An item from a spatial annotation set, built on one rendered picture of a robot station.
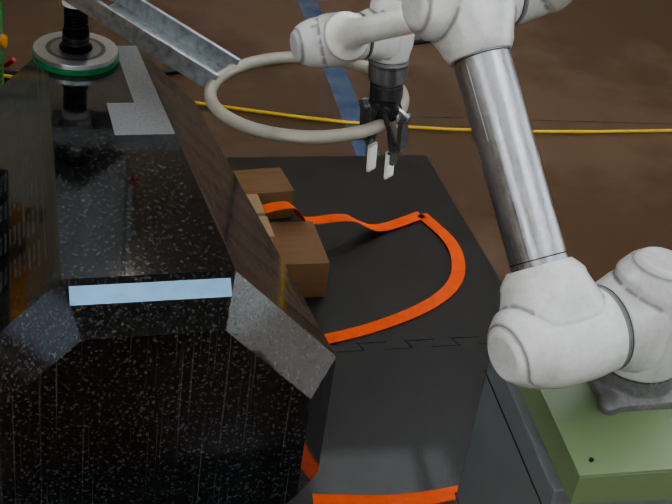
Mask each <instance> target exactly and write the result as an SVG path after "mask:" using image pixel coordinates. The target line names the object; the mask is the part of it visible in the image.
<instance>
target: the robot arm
mask: <svg viewBox="0 0 672 504"><path fill-rule="evenodd" d="M571 1H572V0H371V2H370V7H369V8H367V9H365V10H363V11H361V12H358V13H352V12H348V11H342V12H332V13H326V14H321V15H319V16H317V17H313V18H309V19H307V20H305V21H303V22H301V23H299V24H298V25H297V26H296V27H294V29H293V31H292V33H291V35H290V48H291V52H292V55H293V57H294V58H295V60H297V61H298V62H299V63H300V64H302V65H304V66H308V67H313V68H324V67H335V66H342V65H347V64H351V63H354V62H356V61H359V60H363V59H368V61H369V64H368V79H369V80H370V93H369V94H370V97H369V98H368V97H365V98H363V99H361V100H359V106H360V123H359V125H362V124H366V123H369V122H370V119H371V122H372V121H374V120H377V119H383V120H384V124H385V126H386V130H387V139H388V148H389V151H387V152H386V155H385V166H384V179H387V178H389V177H391V176H393V171H394V165H395V164H396V163H397V155H398V154H400V153H402V152H403V151H405V150H406V142H407V133H408V124H409V121H410V119H411V117H412V115H411V113H405V112H404V111H403V110H402V106H401V99H402V96H403V85H404V83H405V82H406V81H407V76H408V65H409V56H410V53H411V50H412V48H413V43H414V37H415V35H416V36H418V37H419V38H421V39H422V40H424V41H430V42H431V43H432V44H433V46H434V47H435V48H436V50H437V51H438V52H439V53H440V55H441V57H442V58H443V60H444V61H445V62H446V63H447V64H448V65H449V66H451V67H454V68H455V72H456V76H457V79H458V83H459V87H460V90H461V94H462V97H463V101H464V105H465V108H466V112H467V115H468V119H469V122H470V126H471V130H472V133H473V137H474V140H475V144H476V148H477V151H478V154H479V158H480V162H481V165H482V169H483V172H484V176H485V180H486V183H487V187H488V190H489V194H490V198H491V201H492V205H493V208H494V212H495V216H496V219H497V223H498V226H499V230H500V234H501V237H502V241H503V244H504V248H505V252H506V255H507V259H508V262H509V266H510V270H511V273H509V274H506V276H505V278H504V280H503V282H502V285H501V287H500V295H501V296H500V309H499V312H497V313H496V314H495V315H494V317H493V319H492V321H491V324H490V326H489V330H488V334H487V349H488V355H489V358H490V361H491V363H492V365H493V367H494V369H495V370H496V372H497V373H498V374H499V375H500V377H502V378H503V379H504V380H506V381H508V382H510V383H511V384H513V385H516V386H519V387H523V388H529V389H562V388H567V387H571V386H575V385H579V384H582V383H586V382H588V383H589V385H590V387H591V389H592V391H593V392H594V394H595V396H596V398H597V401H598V408H599V411H600V412H601V413H603V414H605V415H615V414H618V413H621V412H630V411H644V410H659V409H672V251H671V250H669V249H666V248H662V247H646V248H642V249H637V250H635V251H633V252H631V253H630V254H628V255H627V256H625V257H624V258H622V259H621V260H620V261H619V262H618V263H617V264H616V267H615V269H614V270H613V271H610V272H609V273H607V274H606V275H605V276H603V277H602V278H600V279H599V280H598V281H596V282H594V280H593V279H592V277H591V276H590V274H589V273H588V271H587V269H586V267H585V266H584V265H583V264H582V263H580V262H579V261H578V260H576V259H575V258H573V257H569V258H568V255H567V251H566V248H565V244H564V241H563V237H562V233H561V230H560V226H559V223H558V219H557V216H556V212H555V209H554V205H553V201H552V198H551V194H550V191H549V187H548V184H547V180H546V176H545V173H544V169H543V166H542V162H541V159H540V155H539V151H538V148H537V144H536V141H535V137H534V134H533V130H532V126H531V123H530V119H529V116H528V112H527V109H526V105H525V101H524V98H523V94H522V91H521V87H520V84H519V80H518V77H517V73H516V69H515V66H514V62H513V59H512V55H511V52H510V49H511V48H512V45H513V42H514V27H515V26H517V25H521V24H524V23H527V22H529V21H532V20H535V19H537V18H540V17H542V16H545V15H549V14H552V13H555V12H557V11H560V10H562V9H563V8H565V7H566V6H567V5H568V4H569V3H570V2H571ZM370 106H371V107H370ZM371 108H372V110H373V111H372V115H371V118H370V111H371ZM397 115H399V119H398V120H399V123H398V131H397V121H398V120H397Z"/></svg>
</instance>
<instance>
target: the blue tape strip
mask: <svg viewBox="0 0 672 504"><path fill-rule="evenodd" d="M215 297H232V287H231V278H217V279H198V280H179V281H160V282H141V283H123V284H104V285H85V286H69V300H70V306H76V305H94V304H111V303H128V302H146V301H163V300H181V299H198V298H215Z"/></svg>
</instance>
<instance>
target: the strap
mask: <svg viewBox="0 0 672 504"><path fill-rule="evenodd" d="M263 207H264V210H265V212H266V213H270V212H274V211H278V210H284V209H293V211H294V213H295V214H296V215H297V216H298V217H299V218H300V219H302V220H303V221H313V223H314V225H318V224H327V223H333V222H344V221H350V222H357V223H359V224H361V225H363V226H365V227H367V228H369V229H371V230H374V231H388V230H393V229H396V228H399V227H403V226H405V225H408V224H411V223H413V222H416V221H419V220H421V221H423V222H424V223H425V224H426V225H427V226H428V227H429V228H430V229H432V230H433V231H434V232H435V233H436V234H437V235H438V236H439V237H440V238H441V239H442V240H443V242H444V243H445V245H446V246H447V248H448V250H449V252H450V256H451V261H452V269H451V274H450V277H449V279H448V281H447V282H446V283H445V285H444V286H443V287H442V288H441V289H440V290H439V291H438V292H436V293H435V294H434V295H432V296H431V297H429V298H428V299H426V300H424V301H423V302H421V303H419V304H417V305H415V306H412V307H410V308H408V309H406V310H403V311H401V312H398V313H396V314H393V315H391V316H388V317H385V318H382V319H379V320H376V321H373V322H370V323H367V324H364V325H360V326H357V327H353V328H349V329H345V330H341V331H336V332H332V333H327V334H324V335H325V337H326V339H327V341H328V342H329V344H331V343H336V342H341V341H345V340H349V339H353V338H358V337H361V336H365V335H368V334H372V333H375V332H378V331H381V330H384V329H387V328H390V327H393V326H396V325H398V324H401V323H404V322H406V321H408V320H411V319H413V318H416V317H418V316H420V315H422V314H425V313H427V312H428V311H430V310H432V309H434V308H436V307H437V306H439V305H441V304H442V303H444V302H445V301H446V300H448V299H449V298H450V297H451V296H452V295H453V294H454V293H455V292H456V291H457V290H458V288H459V287H460V285H461V284H462V282H463V279H464V276H465V259H464V255H463V252H462V250H461V248H460V246H459V244H458V243H457V241H456V240H455V239H454V237H453V236H452V235H451V234H450V233H449V232H448V231H447V230H446V229H445V228H443V227H442V226H441V225H440V224H439V223H438V222H437V221H435V220H434V219H433V218H432V217H431V216H430V215H429V214H427V213H425V214H421V213H419V212H418V211H416V212H414V213H411V214H408V215H405V216H403V217H400V218H397V219H394V220H391V221H388V222H385V223H380V224H367V223H364V222H362V221H359V220H357V219H355V218H353V217H351V216H349V215H347V214H329V215H322V216H314V217H303V215H302V214H301V213H300V211H299V210H298V209H296V208H295V207H294V206H293V205H291V204H290V203H289V202H286V201H279V202H272V203H267V204H263ZM458 486H459V485H457V486H452V487H448V488H442V489H437V490H430V491H424V492H415V493H405V494H390V495H351V494H312V495H313V504H325V503H329V502H334V501H337V503H338V504H437V503H443V502H448V501H454V500H455V499H456V497H455V494H454V493H455V492H457V490H458Z"/></svg>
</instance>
